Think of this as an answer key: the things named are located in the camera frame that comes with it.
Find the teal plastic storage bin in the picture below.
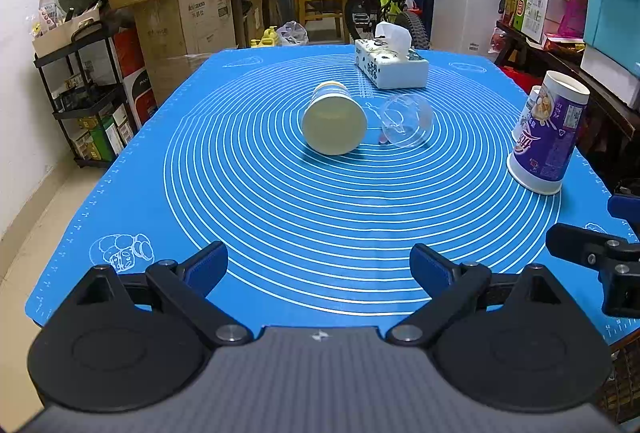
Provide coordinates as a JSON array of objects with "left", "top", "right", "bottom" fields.
[{"left": 584, "top": 0, "right": 640, "bottom": 76}]

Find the yellow toy truck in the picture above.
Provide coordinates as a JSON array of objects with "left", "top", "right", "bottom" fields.
[{"left": 250, "top": 26, "right": 280, "bottom": 48}]

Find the lower cardboard box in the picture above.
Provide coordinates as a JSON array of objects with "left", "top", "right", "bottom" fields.
[{"left": 132, "top": 0, "right": 236, "bottom": 104}]

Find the white tissue box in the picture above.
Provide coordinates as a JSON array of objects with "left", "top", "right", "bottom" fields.
[{"left": 355, "top": 21, "right": 430, "bottom": 90}]

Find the clear glass cup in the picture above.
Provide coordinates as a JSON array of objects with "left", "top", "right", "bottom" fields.
[{"left": 378, "top": 94, "right": 434, "bottom": 148}]

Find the green white carton box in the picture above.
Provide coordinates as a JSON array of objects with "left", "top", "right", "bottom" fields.
[{"left": 512, "top": 0, "right": 549, "bottom": 43}]

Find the cream paper cup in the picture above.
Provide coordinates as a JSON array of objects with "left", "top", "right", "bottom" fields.
[{"left": 302, "top": 81, "right": 368, "bottom": 156}]

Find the purple white paper cup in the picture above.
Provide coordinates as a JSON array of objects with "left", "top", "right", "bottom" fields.
[{"left": 506, "top": 71, "right": 590, "bottom": 196}]

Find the blue silicone baking mat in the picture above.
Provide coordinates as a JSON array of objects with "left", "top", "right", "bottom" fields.
[{"left": 25, "top": 45, "right": 638, "bottom": 342}]

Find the black metal shelf rack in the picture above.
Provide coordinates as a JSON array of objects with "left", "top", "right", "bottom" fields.
[{"left": 34, "top": 21, "right": 138, "bottom": 168}]

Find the wooden chair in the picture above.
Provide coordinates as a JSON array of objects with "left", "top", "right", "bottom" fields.
[{"left": 293, "top": 0, "right": 350, "bottom": 44}]

